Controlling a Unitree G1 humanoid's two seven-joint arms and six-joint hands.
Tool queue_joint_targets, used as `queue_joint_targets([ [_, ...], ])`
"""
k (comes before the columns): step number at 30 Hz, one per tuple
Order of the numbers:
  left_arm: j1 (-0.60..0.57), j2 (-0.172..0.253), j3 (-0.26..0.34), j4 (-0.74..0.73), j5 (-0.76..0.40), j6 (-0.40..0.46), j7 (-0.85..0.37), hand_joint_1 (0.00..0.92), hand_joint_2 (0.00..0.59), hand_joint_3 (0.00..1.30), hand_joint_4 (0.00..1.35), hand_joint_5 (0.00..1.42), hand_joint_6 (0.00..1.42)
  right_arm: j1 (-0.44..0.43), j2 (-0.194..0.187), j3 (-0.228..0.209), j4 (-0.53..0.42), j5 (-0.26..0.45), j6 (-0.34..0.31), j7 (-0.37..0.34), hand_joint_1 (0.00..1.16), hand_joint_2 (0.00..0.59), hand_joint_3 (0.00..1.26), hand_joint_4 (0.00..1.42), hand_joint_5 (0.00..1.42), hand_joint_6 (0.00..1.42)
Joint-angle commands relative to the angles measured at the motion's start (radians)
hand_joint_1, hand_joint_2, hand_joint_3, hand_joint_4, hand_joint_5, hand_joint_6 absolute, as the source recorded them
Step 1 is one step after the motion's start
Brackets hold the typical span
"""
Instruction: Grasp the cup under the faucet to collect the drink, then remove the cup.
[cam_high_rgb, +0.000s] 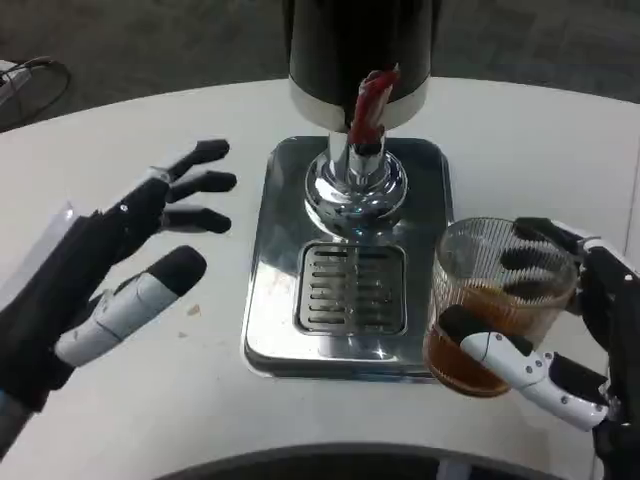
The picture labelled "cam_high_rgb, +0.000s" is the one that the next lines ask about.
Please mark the red tap lever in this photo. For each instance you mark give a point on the red tap lever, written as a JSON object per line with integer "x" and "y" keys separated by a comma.
{"x": 369, "y": 107}

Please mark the black drink dispenser chrome stand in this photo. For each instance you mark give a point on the black drink dispenser chrome stand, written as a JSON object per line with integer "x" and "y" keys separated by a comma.
{"x": 350, "y": 40}

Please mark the slotted steel drip grid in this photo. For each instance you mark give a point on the slotted steel drip grid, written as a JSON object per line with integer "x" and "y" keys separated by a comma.
{"x": 350, "y": 290}

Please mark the clear ribbed glass cup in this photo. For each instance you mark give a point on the clear ribbed glass cup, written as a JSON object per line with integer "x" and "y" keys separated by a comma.
{"x": 465, "y": 270}

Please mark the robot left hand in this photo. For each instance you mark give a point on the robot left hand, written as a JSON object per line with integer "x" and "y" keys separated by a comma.
{"x": 105, "y": 235}

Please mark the steel drip tray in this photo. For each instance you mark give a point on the steel drip tray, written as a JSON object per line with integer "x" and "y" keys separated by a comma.
{"x": 280, "y": 280}

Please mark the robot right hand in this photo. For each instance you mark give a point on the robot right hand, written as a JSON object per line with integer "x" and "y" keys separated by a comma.
{"x": 615, "y": 300}

